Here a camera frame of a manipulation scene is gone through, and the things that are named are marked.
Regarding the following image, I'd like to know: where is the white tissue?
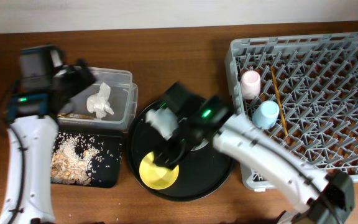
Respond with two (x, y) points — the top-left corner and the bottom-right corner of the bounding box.
(86, 82), (114, 119)

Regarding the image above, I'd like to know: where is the gold snack wrapper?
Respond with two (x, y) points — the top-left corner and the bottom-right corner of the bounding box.
(58, 113), (95, 120)

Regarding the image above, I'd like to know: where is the yellow bowl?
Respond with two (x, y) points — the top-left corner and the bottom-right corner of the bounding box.
(139, 152), (180, 190)

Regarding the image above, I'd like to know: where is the food scraps pile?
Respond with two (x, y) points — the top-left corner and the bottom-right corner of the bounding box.
(50, 133), (121, 187)

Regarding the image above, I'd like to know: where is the pink cup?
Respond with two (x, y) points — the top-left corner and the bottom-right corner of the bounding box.
(240, 70), (261, 100)

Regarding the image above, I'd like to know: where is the blue cup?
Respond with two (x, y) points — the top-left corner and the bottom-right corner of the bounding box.
(252, 100), (280, 129)

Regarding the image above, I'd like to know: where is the wooden chopstick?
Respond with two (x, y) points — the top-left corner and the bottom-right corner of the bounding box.
(270, 66), (288, 137)

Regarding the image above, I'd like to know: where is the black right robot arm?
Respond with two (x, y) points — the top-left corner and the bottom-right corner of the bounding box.
(145, 96), (355, 223)

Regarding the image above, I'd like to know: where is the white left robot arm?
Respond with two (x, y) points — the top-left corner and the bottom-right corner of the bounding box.
(0, 59), (96, 223)

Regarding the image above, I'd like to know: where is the grey dishwasher rack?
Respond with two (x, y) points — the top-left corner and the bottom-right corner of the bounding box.
(225, 32), (358, 183)

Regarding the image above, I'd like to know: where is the grey plate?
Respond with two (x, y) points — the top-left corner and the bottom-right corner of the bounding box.
(191, 139), (209, 151)

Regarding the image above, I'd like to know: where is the clear plastic bin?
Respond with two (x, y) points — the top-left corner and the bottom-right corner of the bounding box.
(59, 67), (138, 132)

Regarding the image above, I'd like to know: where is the round black tray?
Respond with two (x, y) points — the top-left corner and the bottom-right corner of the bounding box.
(127, 100), (235, 202)

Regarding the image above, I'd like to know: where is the black square tray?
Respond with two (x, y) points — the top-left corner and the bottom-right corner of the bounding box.
(50, 126), (124, 189)

